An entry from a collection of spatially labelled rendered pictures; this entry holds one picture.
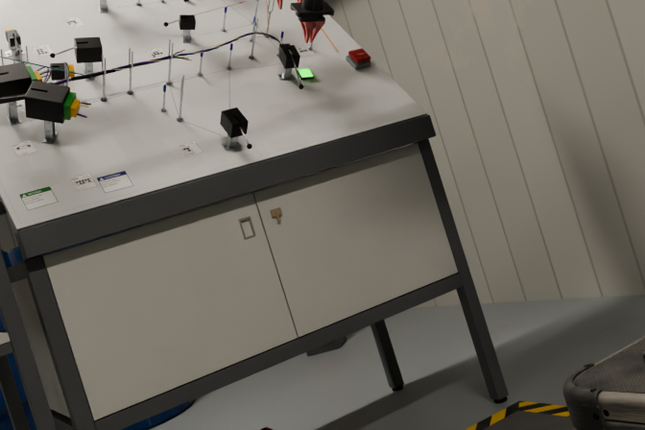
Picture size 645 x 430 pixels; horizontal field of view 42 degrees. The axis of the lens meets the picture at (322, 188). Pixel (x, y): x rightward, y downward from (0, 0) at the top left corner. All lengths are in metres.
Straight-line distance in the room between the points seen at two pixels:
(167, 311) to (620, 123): 1.90
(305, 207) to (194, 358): 0.49
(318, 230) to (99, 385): 0.69
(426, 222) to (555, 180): 1.22
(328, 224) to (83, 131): 0.68
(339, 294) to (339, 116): 0.50
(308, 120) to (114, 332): 0.78
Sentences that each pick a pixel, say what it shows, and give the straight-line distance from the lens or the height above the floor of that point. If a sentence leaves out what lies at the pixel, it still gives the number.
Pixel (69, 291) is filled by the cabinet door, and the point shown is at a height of 0.70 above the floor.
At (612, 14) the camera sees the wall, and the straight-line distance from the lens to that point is 3.26.
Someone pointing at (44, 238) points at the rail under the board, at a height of 0.83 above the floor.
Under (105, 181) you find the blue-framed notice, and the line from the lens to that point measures 2.10.
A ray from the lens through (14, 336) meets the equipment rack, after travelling 1.98.
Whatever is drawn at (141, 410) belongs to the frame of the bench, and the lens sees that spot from 2.09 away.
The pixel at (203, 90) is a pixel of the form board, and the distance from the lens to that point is 2.40.
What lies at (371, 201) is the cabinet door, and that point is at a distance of 2.37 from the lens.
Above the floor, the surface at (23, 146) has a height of 1.07.
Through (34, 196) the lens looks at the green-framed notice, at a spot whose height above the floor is 0.94.
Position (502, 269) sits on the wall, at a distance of 3.97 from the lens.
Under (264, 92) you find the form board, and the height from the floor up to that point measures 1.06.
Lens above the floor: 0.75
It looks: level
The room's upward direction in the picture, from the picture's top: 17 degrees counter-clockwise
